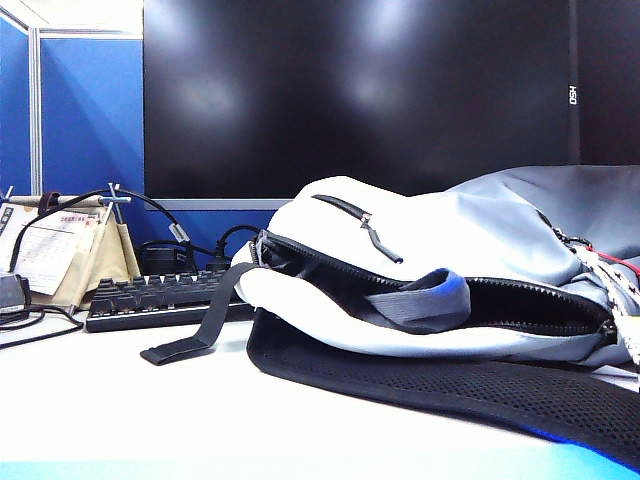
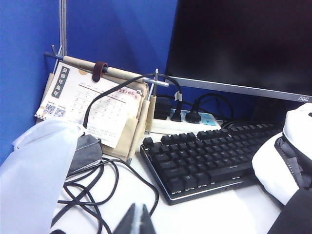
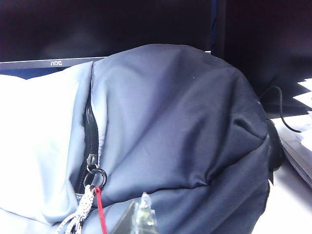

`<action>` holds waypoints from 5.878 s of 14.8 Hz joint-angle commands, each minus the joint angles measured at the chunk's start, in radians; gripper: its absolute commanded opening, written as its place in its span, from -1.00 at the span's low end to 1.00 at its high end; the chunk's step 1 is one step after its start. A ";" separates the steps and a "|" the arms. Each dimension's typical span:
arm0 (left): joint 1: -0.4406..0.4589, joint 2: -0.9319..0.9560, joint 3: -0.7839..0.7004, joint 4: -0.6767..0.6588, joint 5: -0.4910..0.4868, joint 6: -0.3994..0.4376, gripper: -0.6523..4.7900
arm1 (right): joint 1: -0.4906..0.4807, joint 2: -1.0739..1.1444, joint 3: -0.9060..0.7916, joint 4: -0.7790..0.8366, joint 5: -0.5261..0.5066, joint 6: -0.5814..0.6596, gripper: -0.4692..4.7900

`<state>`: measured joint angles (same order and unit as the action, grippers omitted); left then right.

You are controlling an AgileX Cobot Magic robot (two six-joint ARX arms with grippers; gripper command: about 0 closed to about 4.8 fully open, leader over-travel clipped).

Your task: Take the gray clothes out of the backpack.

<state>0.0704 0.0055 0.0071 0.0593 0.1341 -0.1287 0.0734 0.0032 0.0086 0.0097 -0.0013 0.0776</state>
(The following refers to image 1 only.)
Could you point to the dark gray desk device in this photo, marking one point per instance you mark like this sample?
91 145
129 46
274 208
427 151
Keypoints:
12 295

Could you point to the black mechanical keyboard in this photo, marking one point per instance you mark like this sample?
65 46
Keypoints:
150 300

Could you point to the large black computer monitor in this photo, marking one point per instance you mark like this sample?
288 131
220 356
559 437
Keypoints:
350 100

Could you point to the gray garment with blue lining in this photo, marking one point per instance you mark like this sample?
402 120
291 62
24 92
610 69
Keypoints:
425 305

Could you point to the light gray backpack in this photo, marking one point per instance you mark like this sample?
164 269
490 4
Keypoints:
440 235

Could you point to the white printed paper sheet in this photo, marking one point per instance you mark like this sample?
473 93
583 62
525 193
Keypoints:
40 250

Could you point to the blue office partition panel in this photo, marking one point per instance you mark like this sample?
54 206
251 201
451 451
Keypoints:
90 110

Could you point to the black power adapter box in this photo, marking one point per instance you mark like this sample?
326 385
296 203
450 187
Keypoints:
162 260

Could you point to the beige canvas desk organizer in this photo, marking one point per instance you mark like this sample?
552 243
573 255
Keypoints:
95 265

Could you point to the black monitor with HSO logo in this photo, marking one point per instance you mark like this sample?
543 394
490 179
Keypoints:
607 80

